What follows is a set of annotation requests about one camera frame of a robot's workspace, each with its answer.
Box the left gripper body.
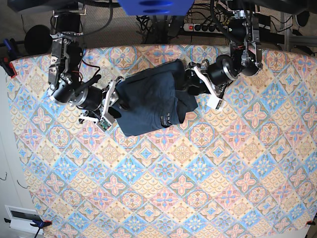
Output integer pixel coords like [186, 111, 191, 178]
[207, 55, 240, 92]

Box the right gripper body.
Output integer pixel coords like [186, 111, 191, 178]
[75, 86, 104, 119]

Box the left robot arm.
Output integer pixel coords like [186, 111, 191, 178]
[186, 0, 263, 98]

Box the blue orange clamp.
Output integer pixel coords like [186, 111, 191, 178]
[0, 38, 17, 78]
[4, 218, 52, 238]

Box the white power strip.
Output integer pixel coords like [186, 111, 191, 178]
[183, 23, 221, 34]

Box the blue orange clamp lower left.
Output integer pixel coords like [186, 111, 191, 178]
[4, 218, 52, 238]

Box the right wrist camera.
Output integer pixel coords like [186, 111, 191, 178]
[96, 118, 112, 132]

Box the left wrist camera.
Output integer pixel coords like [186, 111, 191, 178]
[207, 95, 226, 111]

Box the white floor vent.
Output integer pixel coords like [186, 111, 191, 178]
[5, 205, 41, 235]

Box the blue orange clamp upper left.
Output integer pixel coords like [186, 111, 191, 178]
[0, 38, 17, 78]

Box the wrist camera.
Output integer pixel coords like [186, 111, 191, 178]
[96, 118, 112, 132]
[207, 95, 226, 111]

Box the patterned colourful tablecloth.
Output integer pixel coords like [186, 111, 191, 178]
[6, 50, 317, 238]

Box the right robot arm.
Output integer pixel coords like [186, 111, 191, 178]
[48, 10, 124, 130]

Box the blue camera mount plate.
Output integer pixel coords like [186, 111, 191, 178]
[117, 0, 194, 16]

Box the dark blue t-shirt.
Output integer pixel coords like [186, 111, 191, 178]
[111, 59, 198, 136]

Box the black round stool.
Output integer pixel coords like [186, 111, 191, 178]
[24, 25, 53, 56]

